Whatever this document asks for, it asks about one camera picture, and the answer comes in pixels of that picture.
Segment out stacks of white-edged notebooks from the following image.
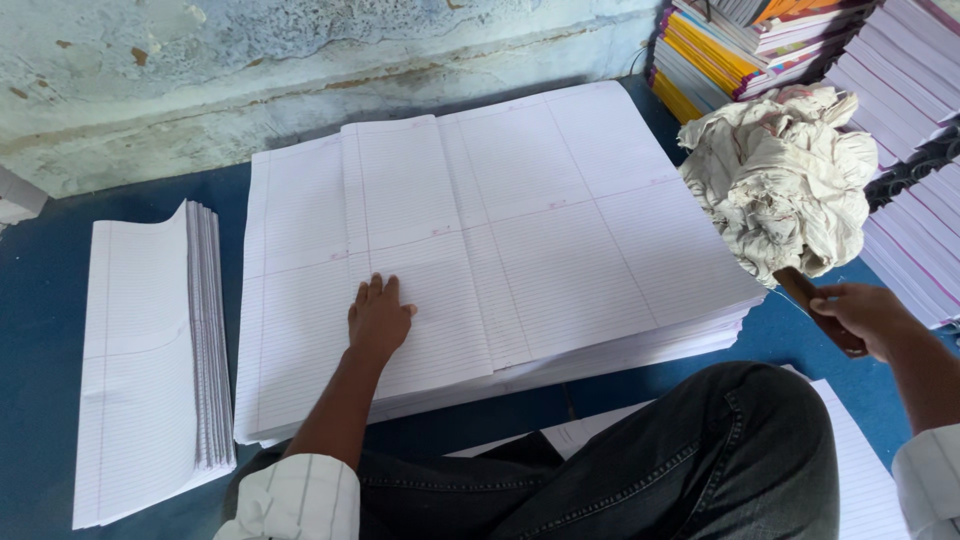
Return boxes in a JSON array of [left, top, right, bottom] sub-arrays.
[[822, 0, 960, 332]]

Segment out white block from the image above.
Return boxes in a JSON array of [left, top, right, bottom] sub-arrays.
[[0, 165, 49, 227]]

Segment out large stack of ruled sheets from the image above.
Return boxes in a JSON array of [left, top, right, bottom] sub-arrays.
[[233, 79, 769, 448]]

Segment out stack of colourful notebooks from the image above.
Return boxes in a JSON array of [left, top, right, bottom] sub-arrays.
[[647, 0, 877, 126]]

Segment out person's right hand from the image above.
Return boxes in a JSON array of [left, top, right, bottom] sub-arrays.
[[809, 282, 925, 363]]

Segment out person's black jeans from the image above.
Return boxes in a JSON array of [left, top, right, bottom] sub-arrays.
[[222, 360, 842, 540]]

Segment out person's white striped sleeve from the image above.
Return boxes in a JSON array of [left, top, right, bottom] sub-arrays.
[[891, 423, 960, 540], [213, 453, 362, 540]]

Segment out cloth wad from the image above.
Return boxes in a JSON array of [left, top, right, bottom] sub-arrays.
[[677, 84, 880, 360]]

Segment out ruled paper sheet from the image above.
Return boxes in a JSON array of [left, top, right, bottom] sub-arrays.
[[447, 364, 912, 540], [339, 112, 535, 404]]

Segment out black ornate metal frame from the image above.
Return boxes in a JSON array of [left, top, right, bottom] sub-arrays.
[[864, 129, 960, 214]]

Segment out pile of folded ruled sheets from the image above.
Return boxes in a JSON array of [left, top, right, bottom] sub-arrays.
[[72, 198, 238, 531]]

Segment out person's left hand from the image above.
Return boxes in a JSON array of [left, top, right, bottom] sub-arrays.
[[347, 273, 419, 355]]

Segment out person's left white striped sleeve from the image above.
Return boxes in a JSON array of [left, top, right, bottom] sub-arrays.
[[213, 453, 362, 540]]

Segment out loose ruled paper sheet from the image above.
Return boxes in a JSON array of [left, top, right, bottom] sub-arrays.
[[447, 364, 912, 540]]

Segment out person's right white striped sleeve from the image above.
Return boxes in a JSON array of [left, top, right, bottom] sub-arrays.
[[891, 423, 960, 540]]

